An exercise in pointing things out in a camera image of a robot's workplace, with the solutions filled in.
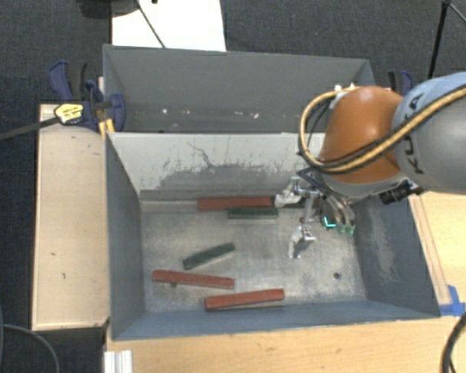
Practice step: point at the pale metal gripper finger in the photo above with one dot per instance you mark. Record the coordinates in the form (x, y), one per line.
(285, 198)
(301, 241)

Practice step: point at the dark green flat block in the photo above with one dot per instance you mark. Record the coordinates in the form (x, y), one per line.
(252, 213)
(209, 255)

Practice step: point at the red-brown flat block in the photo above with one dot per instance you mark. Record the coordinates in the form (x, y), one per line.
(192, 279)
(235, 203)
(244, 299)

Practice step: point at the grey metal bin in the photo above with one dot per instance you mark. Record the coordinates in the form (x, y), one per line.
(217, 91)

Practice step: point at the pale wood flat board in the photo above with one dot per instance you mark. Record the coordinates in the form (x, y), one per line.
(70, 227)

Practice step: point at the black cylinder on white bracket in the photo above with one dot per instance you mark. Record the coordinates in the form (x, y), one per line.
(394, 194)

